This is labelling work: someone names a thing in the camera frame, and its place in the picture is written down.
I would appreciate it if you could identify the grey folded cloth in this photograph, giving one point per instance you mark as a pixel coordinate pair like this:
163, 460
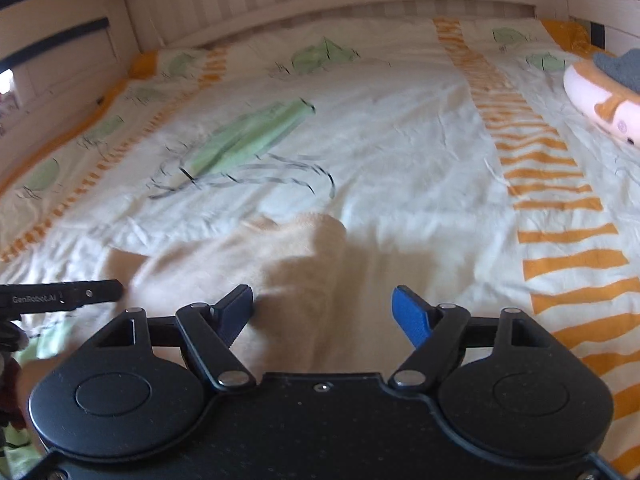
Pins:
620, 67

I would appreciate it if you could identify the pink and orange plush cushion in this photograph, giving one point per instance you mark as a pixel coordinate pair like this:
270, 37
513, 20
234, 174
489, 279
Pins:
595, 95

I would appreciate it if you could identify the person's left forearm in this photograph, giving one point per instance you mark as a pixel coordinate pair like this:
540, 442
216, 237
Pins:
9, 385

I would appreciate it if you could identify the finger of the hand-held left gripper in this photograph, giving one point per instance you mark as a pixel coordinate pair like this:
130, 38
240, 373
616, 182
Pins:
100, 292

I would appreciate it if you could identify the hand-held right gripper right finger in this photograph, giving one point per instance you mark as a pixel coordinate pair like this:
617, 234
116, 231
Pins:
412, 315

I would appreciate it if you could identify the leaf and stripe printed bedsheet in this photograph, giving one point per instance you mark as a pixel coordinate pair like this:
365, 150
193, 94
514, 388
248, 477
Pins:
400, 125

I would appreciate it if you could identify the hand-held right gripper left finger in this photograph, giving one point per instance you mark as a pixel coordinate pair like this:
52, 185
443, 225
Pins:
235, 310

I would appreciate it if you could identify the beige printed sweater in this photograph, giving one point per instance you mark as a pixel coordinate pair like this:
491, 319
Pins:
310, 270

